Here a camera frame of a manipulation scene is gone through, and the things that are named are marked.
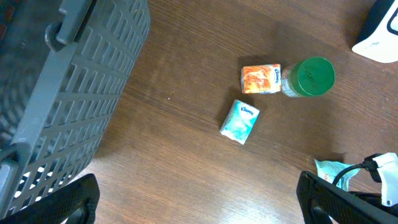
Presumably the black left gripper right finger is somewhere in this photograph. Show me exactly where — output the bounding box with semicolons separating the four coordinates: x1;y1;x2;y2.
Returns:
296;171;397;224

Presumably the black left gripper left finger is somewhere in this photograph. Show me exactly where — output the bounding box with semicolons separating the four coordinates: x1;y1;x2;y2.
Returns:
1;174;100;224

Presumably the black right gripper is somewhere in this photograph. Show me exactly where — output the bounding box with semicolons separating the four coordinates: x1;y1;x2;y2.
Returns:
349;191;397;217

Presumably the teal snack pouch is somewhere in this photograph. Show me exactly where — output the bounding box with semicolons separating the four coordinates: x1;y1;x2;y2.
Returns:
314;159;360;191

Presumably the teal Kleenex tissue pack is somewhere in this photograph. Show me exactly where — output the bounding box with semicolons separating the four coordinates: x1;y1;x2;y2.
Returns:
220;100;260;145

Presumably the green lid jar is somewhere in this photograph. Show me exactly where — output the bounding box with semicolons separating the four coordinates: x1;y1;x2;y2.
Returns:
281;57;336;98

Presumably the orange Kleenex tissue pack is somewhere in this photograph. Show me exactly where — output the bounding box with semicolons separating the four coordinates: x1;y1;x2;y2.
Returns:
241;64;281;94

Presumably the white barcode scanner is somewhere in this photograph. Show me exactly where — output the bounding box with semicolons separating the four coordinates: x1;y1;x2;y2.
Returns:
351;0;397;63

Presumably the grey plastic basket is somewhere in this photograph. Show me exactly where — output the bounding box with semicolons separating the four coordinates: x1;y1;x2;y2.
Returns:
1;0;150;218

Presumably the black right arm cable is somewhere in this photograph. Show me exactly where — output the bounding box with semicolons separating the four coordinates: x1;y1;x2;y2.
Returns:
331;154;383;187

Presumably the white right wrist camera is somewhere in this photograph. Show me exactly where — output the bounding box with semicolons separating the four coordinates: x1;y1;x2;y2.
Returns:
373;152;398;207

